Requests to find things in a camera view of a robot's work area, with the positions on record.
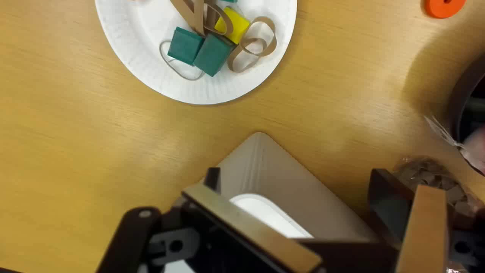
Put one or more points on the gripper right finger tan pad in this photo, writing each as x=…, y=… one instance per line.
x=425, y=232

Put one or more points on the teal wooden block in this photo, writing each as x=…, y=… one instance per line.
x=185, y=45
x=214, y=54

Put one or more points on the tan wooden triangle piece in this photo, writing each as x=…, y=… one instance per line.
x=190, y=12

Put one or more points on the white plastic basket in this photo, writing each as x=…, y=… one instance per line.
x=273, y=171

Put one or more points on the yellow wooden block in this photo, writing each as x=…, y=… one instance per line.
x=235, y=24

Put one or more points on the pale thin rubber band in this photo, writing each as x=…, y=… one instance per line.
x=174, y=68

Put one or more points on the white paper plate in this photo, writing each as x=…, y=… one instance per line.
x=137, y=39

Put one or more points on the small orange disc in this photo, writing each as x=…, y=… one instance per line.
x=444, y=6

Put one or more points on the dark brown bowl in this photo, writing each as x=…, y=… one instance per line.
x=462, y=95

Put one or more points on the gripper left finger tan pad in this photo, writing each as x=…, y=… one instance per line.
x=252, y=229

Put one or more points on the tan rubber band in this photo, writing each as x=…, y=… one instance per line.
x=273, y=37
x=237, y=62

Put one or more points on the clear bag brown snacks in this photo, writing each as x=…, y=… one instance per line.
x=429, y=169

